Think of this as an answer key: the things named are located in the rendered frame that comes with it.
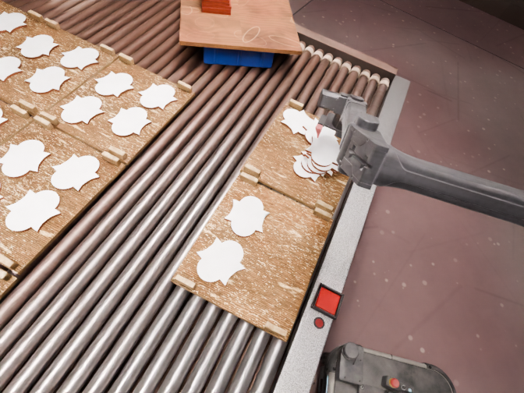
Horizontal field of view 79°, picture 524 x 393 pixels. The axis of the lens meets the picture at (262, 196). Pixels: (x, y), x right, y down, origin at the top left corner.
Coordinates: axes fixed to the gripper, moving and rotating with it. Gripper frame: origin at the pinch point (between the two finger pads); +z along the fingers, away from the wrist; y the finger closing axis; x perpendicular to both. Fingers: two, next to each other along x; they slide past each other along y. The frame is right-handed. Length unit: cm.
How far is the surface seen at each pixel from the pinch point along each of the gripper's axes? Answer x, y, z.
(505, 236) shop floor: -87, -149, 100
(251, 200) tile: 33.8, 15.4, 4.5
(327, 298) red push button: 51, -17, 6
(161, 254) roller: 61, 31, 7
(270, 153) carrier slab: 11.5, 17.8, 5.9
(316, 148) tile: 6.1, 3.8, -0.2
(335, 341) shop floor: 37, -51, 99
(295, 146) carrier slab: 3.9, 11.0, 6.0
